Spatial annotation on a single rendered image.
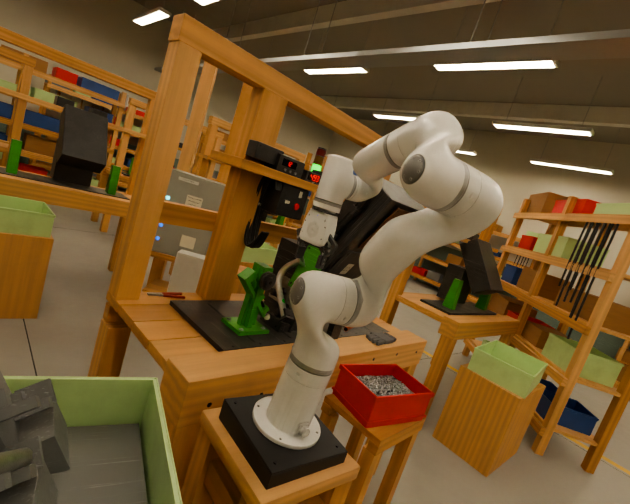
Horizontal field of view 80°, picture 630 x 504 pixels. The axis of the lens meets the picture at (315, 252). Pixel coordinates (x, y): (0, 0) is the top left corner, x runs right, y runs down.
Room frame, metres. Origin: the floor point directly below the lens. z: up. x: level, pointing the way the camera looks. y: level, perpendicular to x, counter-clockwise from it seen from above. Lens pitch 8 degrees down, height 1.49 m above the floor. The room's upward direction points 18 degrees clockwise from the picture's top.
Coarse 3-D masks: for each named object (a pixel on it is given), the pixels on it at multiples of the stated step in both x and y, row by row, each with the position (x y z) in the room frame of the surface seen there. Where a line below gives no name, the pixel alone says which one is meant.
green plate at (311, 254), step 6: (312, 246) 1.66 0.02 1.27; (306, 252) 1.66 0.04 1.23; (312, 252) 1.64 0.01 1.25; (318, 252) 1.62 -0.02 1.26; (306, 258) 1.64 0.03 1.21; (312, 258) 1.63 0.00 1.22; (306, 264) 1.63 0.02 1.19; (312, 264) 1.61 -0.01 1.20; (300, 270) 1.63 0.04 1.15; (306, 270) 1.61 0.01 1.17; (318, 270) 1.59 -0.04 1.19; (294, 276) 1.63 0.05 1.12
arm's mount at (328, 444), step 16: (224, 400) 0.91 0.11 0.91; (240, 400) 0.93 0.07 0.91; (256, 400) 0.96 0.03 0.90; (224, 416) 0.90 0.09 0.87; (240, 416) 0.87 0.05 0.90; (240, 432) 0.83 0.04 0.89; (256, 432) 0.83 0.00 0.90; (240, 448) 0.82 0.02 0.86; (256, 448) 0.78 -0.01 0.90; (272, 448) 0.80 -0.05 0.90; (288, 448) 0.82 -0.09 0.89; (320, 448) 0.87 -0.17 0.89; (336, 448) 0.89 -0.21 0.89; (256, 464) 0.77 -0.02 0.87; (272, 464) 0.75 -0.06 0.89; (288, 464) 0.77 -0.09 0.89; (304, 464) 0.79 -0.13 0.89; (320, 464) 0.83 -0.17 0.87; (336, 464) 0.88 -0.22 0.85; (272, 480) 0.74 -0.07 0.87; (288, 480) 0.77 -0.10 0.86
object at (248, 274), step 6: (246, 270) 1.39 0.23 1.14; (252, 270) 1.39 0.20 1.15; (240, 276) 1.37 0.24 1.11; (246, 276) 1.36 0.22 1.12; (252, 276) 1.37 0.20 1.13; (246, 282) 1.36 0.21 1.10; (252, 282) 1.39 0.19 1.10; (246, 288) 1.39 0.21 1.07; (252, 288) 1.38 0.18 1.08; (252, 294) 1.39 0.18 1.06; (258, 306) 1.43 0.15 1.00; (264, 306) 1.48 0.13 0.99; (258, 312) 1.46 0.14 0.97; (264, 312) 1.46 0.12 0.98
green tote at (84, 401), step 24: (24, 384) 0.69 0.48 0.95; (72, 384) 0.73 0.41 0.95; (96, 384) 0.75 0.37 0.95; (120, 384) 0.78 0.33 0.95; (144, 384) 0.81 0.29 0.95; (72, 408) 0.74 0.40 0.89; (96, 408) 0.76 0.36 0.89; (120, 408) 0.79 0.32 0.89; (144, 408) 0.81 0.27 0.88; (144, 432) 0.77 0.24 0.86; (144, 456) 0.73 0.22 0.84; (168, 456) 0.61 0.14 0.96; (168, 480) 0.57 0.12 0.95
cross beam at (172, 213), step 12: (168, 204) 1.52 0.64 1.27; (180, 204) 1.59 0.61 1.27; (168, 216) 1.53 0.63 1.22; (180, 216) 1.57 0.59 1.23; (192, 216) 1.61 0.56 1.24; (204, 216) 1.65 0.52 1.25; (216, 216) 1.70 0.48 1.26; (204, 228) 1.67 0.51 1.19; (264, 228) 1.92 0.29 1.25; (276, 228) 1.98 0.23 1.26; (288, 228) 2.04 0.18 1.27; (276, 240) 2.00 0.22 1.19
